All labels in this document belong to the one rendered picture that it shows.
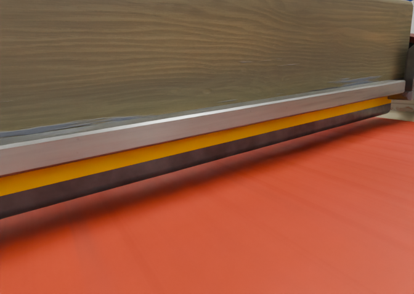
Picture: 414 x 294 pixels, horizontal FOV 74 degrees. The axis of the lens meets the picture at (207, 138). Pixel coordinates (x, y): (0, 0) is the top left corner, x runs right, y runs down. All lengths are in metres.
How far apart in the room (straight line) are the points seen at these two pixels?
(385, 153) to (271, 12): 0.11
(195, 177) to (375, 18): 0.18
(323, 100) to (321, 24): 0.05
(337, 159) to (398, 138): 0.07
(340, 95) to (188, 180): 0.11
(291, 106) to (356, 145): 0.07
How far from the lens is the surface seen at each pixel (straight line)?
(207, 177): 0.16
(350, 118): 0.26
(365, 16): 0.25
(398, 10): 0.29
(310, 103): 0.18
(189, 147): 0.15
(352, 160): 0.19
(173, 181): 0.15
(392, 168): 0.18
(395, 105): 0.37
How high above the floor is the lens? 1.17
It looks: 27 degrees down
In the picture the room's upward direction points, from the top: 5 degrees clockwise
